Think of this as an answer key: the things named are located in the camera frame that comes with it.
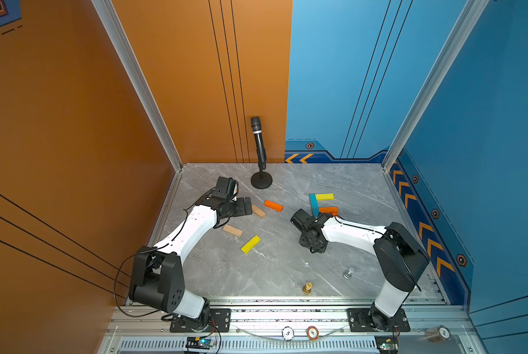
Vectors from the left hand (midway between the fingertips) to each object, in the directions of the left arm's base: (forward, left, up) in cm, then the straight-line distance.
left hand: (243, 204), depth 89 cm
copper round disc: (-42, -25, -12) cm, 50 cm away
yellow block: (+13, -37, -11) cm, 41 cm away
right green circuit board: (-44, -50, -14) cm, 68 cm away
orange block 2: (+6, -40, -12) cm, 42 cm away
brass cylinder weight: (-29, -25, -9) cm, 39 cm away
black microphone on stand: (+23, -6, -12) cm, 26 cm away
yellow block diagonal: (-11, -3, -12) cm, 17 cm away
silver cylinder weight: (-24, -40, -10) cm, 47 cm away
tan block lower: (-5, +5, -12) cm, 14 cm away
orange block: (+8, -12, -12) cm, 19 cm away
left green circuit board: (-45, +12, -14) cm, 49 cm away
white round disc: (-42, -17, -12) cm, 47 cm away
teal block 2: (+4, -32, -11) cm, 34 cm away
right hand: (-11, -27, -12) cm, 31 cm away
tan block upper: (+4, -5, -12) cm, 13 cm away
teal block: (+11, -32, -13) cm, 36 cm away
